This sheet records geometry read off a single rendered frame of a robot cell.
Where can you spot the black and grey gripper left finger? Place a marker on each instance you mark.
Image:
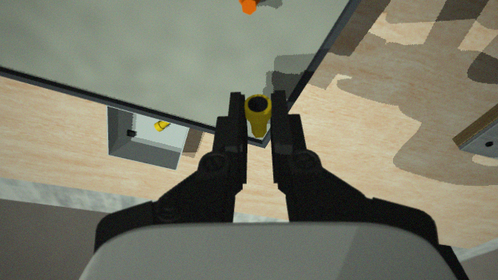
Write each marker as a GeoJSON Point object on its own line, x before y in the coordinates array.
{"type": "Point", "coordinates": [202, 197]}

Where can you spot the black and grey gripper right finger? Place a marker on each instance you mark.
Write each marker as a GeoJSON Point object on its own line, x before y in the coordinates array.
{"type": "Point", "coordinates": [313, 194]}

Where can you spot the yellow wire connector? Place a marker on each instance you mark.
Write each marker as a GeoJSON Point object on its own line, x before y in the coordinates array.
{"type": "Point", "coordinates": [160, 125]}
{"type": "Point", "coordinates": [258, 111]}

